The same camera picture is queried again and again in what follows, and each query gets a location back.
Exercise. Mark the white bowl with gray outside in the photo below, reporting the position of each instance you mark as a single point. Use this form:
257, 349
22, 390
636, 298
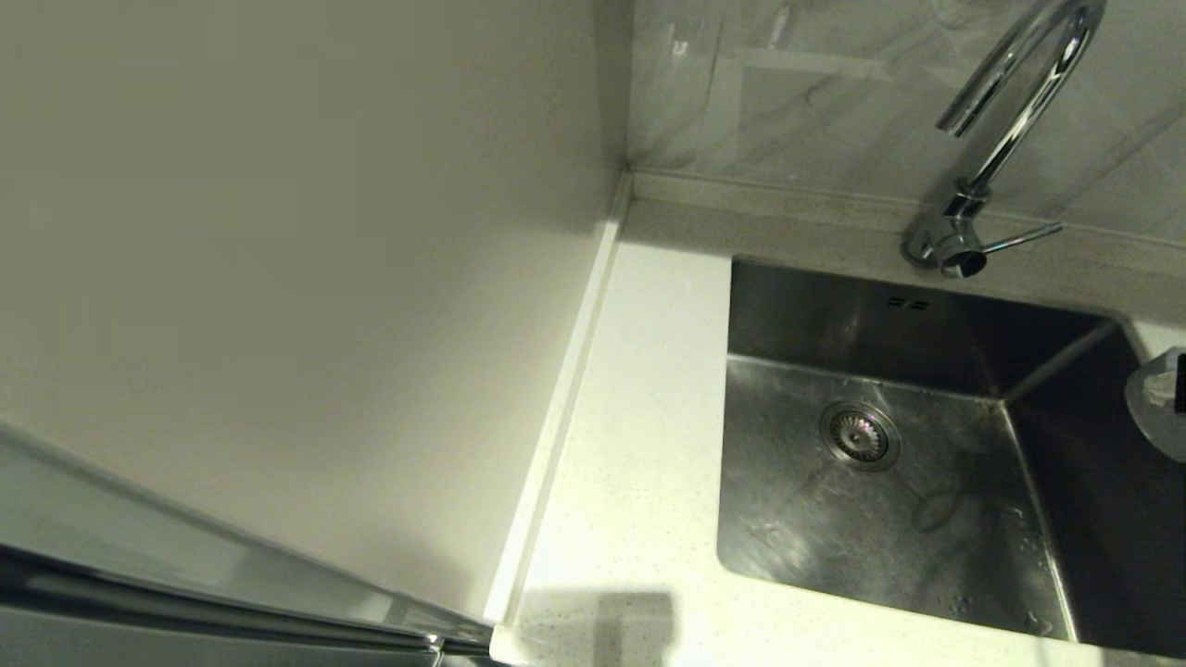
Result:
1158, 435

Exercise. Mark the tall glossy cabinet unit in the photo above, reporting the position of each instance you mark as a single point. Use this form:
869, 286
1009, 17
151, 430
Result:
278, 278

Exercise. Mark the stainless steel sink basin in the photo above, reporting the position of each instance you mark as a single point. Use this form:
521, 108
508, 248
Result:
815, 519

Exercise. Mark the round metal drain strainer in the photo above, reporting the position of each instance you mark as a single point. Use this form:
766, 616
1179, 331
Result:
859, 435

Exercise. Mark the chrome gooseneck faucet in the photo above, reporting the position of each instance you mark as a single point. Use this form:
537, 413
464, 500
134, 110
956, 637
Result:
954, 243

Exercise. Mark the chrome cabinet trim strip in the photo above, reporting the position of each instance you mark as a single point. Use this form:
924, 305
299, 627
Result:
232, 607

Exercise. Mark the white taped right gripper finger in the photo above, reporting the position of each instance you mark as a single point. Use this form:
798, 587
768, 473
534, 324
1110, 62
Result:
1163, 389

